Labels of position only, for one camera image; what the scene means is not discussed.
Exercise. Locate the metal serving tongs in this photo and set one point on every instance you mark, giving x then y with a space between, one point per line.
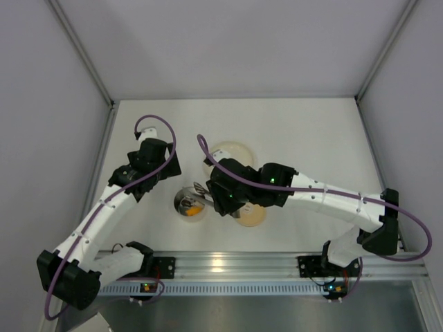
231 209

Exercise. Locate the orange fish-shaped food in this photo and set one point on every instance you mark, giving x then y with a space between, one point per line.
193 211

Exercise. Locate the black base bracket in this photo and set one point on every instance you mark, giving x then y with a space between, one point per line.
309 266
164 267

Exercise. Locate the aluminium mounting rail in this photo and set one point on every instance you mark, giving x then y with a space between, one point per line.
279 266

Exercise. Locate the left black base bracket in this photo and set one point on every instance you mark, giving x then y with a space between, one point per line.
164 267

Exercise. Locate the left aluminium frame post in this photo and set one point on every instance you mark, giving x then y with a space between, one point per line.
68 29

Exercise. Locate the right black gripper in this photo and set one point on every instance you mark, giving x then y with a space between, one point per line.
214 195

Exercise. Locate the right black base bracket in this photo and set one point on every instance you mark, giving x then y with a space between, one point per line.
309 266

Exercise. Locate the steel lunch box bowl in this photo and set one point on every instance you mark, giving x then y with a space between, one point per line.
189 205

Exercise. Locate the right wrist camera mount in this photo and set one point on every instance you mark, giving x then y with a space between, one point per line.
217 155

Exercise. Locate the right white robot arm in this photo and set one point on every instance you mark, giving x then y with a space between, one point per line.
374 218

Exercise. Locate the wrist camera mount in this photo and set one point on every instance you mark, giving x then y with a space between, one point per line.
149 132
217 155

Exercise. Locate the slotted cable duct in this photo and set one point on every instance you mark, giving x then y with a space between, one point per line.
172 288

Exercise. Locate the beige round lid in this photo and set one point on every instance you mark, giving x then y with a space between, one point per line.
251 215

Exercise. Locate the right aluminium frame post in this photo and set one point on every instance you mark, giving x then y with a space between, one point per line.
387 47

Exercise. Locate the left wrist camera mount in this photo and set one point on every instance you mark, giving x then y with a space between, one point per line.
149 132

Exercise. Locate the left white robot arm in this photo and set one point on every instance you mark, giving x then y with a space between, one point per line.
72 272

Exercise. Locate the cream round plate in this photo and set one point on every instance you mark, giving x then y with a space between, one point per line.
239 151

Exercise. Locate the aluminium frame post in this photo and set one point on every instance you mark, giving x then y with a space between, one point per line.
387 47
68 29

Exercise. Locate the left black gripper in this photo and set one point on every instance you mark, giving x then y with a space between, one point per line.
169 164

